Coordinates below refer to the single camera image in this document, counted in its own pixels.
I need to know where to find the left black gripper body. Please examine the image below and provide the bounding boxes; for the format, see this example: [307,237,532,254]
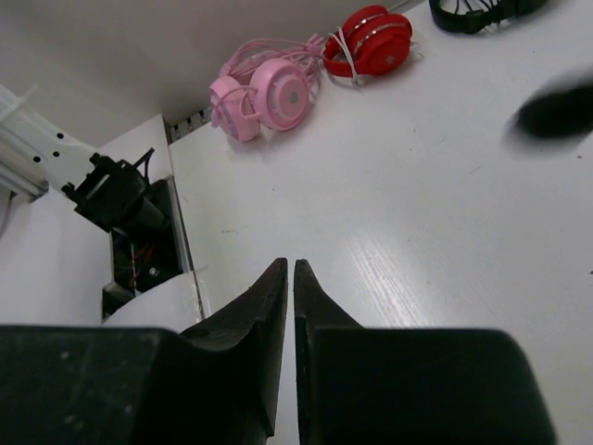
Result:
[504,66,592,156]

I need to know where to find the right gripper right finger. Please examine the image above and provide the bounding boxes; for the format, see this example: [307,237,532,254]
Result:
[294,260,371,444]

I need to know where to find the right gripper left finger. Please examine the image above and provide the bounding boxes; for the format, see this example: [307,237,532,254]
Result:
[180,258,288,439]

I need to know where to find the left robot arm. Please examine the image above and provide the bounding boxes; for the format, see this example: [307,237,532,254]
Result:
[1,73,592,238]

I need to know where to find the black headphones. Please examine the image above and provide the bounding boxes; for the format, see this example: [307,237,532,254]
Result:
[429,0,548,35]

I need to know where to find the red headphones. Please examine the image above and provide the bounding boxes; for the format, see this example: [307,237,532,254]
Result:
[322,5,413,87]

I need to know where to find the pink headphones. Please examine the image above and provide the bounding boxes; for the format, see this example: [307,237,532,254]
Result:
[209,34,324,142]

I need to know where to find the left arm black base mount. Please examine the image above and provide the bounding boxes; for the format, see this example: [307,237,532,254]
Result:
[101,175,193,321]

